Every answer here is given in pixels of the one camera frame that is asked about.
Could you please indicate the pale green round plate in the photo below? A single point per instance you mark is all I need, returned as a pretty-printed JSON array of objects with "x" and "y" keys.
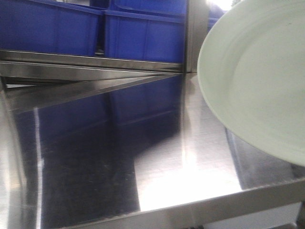
[{"x": 251, "y": 71}]

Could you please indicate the blue bin on shelf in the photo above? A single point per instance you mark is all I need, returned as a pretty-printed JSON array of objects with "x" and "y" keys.
[
  {"x": 144, "y": 37},
  {"x": 49, "y": 27}
]

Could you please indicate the blue bin right on shelf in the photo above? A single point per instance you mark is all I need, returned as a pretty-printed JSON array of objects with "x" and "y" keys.
[{"x": 144, "y": 37}]

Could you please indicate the stainless steel work table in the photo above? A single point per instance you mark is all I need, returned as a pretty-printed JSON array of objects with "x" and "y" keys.
[{"x": 138, "y": 153}]

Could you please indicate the blue bin left on shelf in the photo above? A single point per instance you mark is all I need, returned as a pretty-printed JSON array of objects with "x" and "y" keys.
[{"x": 49, "y": 27}]

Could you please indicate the stainless steel shelf rack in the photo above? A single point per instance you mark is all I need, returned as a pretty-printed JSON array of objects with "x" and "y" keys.
[{"x": 17, "y": 67}]

